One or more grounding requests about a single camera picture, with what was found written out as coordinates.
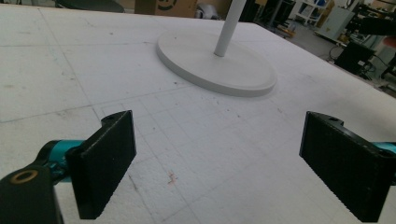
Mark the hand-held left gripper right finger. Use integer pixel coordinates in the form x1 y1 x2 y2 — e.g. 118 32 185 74
299 110 396 223

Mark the white hook rack stand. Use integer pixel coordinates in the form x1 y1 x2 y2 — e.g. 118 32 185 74
156 0 278 98

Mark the black equipment box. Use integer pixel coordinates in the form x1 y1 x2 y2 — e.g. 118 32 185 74
334 41 376 76

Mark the white foam mat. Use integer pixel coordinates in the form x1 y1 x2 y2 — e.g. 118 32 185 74
0 4 396 224

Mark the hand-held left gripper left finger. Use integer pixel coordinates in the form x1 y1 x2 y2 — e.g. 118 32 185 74
36 110 137 220

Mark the brown cardboard box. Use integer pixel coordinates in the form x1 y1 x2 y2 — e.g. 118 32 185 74
134 0 200 19

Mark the black round stool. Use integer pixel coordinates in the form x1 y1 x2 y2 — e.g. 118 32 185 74
55 0 125 14

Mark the white cabinet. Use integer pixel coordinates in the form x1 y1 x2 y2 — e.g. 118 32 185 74
317 6 356 41

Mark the white shelf unit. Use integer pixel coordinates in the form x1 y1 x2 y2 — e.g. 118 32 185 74
293 0 331 26

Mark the grey plastic wrapped bundle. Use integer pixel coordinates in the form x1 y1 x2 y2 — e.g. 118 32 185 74
195 3 224 20

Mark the black metal stand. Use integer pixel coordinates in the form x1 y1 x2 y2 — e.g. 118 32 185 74
239 0 293 32

